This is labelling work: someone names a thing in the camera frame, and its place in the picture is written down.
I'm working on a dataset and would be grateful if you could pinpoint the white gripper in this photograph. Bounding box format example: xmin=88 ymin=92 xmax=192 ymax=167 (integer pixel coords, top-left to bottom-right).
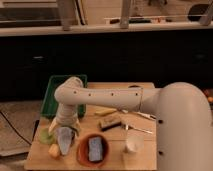
xmin=48 ymin=113 xmax=80 ymax=134

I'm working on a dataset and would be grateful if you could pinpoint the grey blue towel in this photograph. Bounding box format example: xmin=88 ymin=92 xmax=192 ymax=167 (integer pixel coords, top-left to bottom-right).
xmin=56 ymin=127 xmax=75 ymax=155

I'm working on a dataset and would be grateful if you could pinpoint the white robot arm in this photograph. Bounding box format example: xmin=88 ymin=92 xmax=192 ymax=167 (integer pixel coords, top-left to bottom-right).
xmin=54 ymin=77 xmax=213 ymax=171

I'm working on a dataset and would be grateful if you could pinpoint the white plastic cup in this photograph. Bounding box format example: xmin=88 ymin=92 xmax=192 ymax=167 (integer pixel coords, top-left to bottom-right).
xmin=125 ymin=132 xmax=144 ymax=154

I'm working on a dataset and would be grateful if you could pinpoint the green plastic tray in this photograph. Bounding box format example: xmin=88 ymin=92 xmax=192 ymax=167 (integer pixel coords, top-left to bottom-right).
xmin=41 ymin=74 xmax=87 ymax=119

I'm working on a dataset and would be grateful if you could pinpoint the yellow banana toy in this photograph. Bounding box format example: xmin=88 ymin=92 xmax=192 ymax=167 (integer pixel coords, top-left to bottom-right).
xmin=94 ymin=109 xmax=117 ymax=116

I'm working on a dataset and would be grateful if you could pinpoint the yellow round fruit toy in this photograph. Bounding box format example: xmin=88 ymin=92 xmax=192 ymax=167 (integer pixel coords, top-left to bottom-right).
xmin=48 ymin=144 xmax=60 ymax=158

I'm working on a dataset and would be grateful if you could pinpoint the brown rectangular brush block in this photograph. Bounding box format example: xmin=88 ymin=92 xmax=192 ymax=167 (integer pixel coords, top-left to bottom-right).
xmin=99 ymin=116 xmax=121 ymax=131

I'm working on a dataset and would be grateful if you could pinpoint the brown round bowl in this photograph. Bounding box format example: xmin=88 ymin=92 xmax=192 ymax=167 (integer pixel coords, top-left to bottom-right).
xmin=77 ymin=134 xmax=109 ymax=168

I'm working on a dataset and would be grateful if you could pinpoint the blue sponge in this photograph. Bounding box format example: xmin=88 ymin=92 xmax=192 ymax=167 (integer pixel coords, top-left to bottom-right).
xmin=88 ymin=136 xmax=103 ymax=162

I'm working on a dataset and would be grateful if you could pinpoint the silver spoon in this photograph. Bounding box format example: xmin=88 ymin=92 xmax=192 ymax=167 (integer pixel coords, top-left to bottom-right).
xmin=121 ymin=124 xmax=153 ymax=134

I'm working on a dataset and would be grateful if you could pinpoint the black cable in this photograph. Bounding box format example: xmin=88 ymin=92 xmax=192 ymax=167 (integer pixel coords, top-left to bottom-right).
xmin=0 ymin=111 xmax=33 ymax=147

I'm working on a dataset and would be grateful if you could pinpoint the white handled utensil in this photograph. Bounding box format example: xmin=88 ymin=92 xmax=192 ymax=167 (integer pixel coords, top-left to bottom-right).
xmin=121 ymin=110 xmax=156 ymax=120

